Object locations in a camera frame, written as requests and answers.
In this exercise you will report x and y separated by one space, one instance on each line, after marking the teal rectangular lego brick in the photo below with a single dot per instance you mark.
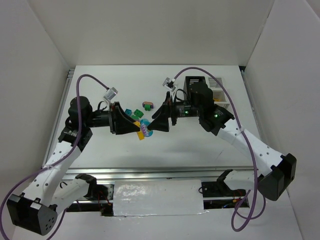
129 112

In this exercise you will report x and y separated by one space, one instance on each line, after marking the purple printed lego brick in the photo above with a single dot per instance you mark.
148 103

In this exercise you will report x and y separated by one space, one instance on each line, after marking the black slotted container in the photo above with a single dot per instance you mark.
189 81

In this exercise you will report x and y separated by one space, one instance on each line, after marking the aluminium frame rail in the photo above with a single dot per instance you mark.
153 173

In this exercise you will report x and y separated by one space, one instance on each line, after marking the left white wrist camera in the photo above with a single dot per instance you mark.
109 95

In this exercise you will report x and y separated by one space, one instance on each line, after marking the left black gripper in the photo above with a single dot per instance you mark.
112 118

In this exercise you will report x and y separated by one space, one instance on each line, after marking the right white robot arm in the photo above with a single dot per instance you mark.
273 171

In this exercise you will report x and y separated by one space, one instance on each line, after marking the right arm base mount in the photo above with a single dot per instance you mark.
218 196

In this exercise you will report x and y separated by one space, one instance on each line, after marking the green square lego brick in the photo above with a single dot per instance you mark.
138 113

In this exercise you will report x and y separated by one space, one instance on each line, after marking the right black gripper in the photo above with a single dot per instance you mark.
170 112

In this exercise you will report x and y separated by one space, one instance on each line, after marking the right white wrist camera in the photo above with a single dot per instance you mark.
169 84

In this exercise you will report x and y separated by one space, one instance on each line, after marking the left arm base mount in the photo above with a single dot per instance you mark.
100 194

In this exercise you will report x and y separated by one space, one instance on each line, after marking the white taped cover panel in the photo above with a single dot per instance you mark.
157 198

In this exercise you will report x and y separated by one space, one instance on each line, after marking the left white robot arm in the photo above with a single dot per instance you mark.
37 208

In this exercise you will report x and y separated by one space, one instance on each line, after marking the small green lego brick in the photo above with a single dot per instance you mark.
147 107

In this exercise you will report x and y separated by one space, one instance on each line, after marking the white slotted container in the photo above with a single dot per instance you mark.
218 93

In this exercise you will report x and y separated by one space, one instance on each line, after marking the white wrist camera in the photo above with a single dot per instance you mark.
169 84
109 95

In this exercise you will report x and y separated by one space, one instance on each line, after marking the yellow rectangular lego brick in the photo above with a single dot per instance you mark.
139 133

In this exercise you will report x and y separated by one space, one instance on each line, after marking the green rounded lego brick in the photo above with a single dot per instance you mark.
135 118

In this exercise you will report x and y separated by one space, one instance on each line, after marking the teal flower printed lego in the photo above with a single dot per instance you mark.
144 123

